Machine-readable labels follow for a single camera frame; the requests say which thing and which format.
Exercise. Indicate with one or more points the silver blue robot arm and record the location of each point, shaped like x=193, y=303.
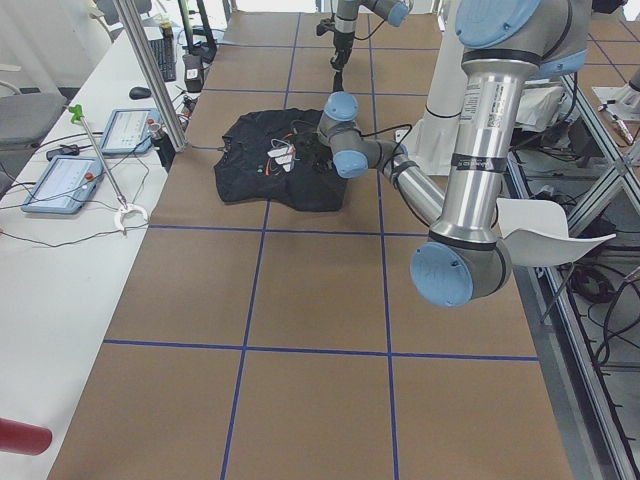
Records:
x=505, y=44
x=342, y=23

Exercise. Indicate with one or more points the red cylinder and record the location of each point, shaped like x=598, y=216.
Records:
x=21, y=438

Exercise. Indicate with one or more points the grabber stick white claw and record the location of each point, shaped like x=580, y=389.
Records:
x=125, y=208

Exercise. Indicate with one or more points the grey office chair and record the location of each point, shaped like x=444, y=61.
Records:
x=27, y=118

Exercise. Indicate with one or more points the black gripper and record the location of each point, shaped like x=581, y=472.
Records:
x=343, y=43
x=306, y=148

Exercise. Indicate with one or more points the near blue teach pendant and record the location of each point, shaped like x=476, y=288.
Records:
x=66, y=185

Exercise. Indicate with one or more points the far blue teach pendant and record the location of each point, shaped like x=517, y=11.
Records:
x=127, y=130

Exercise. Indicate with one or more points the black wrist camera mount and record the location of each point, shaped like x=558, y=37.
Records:
x=325, y=25

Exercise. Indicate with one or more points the white plastic chair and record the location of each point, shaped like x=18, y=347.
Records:
x=536, y=234

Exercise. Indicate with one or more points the black computer mouse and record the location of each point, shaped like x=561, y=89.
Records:
x=139, y=93

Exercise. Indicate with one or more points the aluminium frame post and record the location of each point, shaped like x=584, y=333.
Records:
x=130, y=19

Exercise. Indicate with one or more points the blue teach pendant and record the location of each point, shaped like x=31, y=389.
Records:
x=66, y=185
x=127, y=130

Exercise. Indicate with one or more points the black graphic t-shirt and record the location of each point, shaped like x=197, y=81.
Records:
x=259, y=162

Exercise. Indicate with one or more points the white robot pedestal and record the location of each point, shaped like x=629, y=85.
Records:
x=438, y=128

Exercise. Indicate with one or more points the black keyboard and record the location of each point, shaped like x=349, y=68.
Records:
x=164, y=54

